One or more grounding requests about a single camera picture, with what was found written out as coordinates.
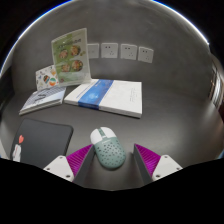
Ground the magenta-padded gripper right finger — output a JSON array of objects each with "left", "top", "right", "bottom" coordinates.
[{"left": 133, "top": 143, "right": 184, "bottom": 187}]

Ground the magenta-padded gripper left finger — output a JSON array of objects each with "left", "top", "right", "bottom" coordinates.
[{"left": 43, "top": 143, "right": 98, "bottom": 188}]

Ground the white and green perforated mouse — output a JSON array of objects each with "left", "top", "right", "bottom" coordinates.
[{"left": 89, "top": 126, "right": 127, "bottom": 171}]

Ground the black mouse pad heart print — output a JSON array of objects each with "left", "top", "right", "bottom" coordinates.
[{"left": 9, "top": 118, "right": 74, "bottom": 170}]

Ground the grey striped booklet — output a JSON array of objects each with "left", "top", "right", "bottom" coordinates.
[{"left": 18, "top": 85, "right": 67, "bottom": 117}]

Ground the white book with blue band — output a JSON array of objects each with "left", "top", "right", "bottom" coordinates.
[{"left": 63, "top": 78, "right": 144, "bottom": 119}]

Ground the small white colourful-print card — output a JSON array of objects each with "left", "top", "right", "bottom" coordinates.
[{"left": 35, "top": 64, "right": 61, "bottom": 92}]

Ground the green food menu sheet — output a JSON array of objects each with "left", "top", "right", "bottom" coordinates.
[{"left": 50, "top": 27, "right": 93, "bottom": 88}]

